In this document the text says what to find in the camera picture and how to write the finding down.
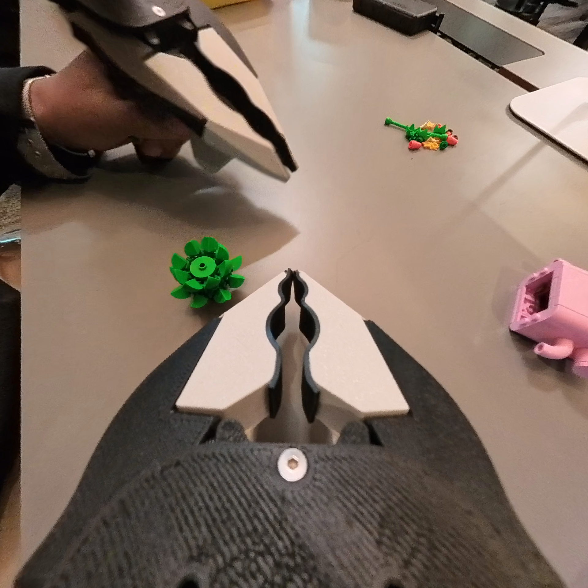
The large green brick leaf rosette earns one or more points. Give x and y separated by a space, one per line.
200 301

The pile of small flower bricks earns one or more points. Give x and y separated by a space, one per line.
432 138

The pink toy brick pot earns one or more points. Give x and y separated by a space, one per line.
565 303

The yellow plastic bin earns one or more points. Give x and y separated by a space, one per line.
225 2

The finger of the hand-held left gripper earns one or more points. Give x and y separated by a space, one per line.
243 78
206 101

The black power brick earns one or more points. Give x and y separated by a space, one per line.
395 13

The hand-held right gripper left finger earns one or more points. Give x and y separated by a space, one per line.
229 363

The person's left hand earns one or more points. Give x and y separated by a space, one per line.
82 105

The green toy brick stem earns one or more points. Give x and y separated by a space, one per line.
395 124

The white book stand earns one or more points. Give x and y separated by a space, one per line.
560 110

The grey wrist watch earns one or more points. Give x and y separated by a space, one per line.
41 156

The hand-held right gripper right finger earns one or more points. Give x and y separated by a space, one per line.
353 363

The black office chair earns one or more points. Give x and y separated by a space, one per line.
551 18

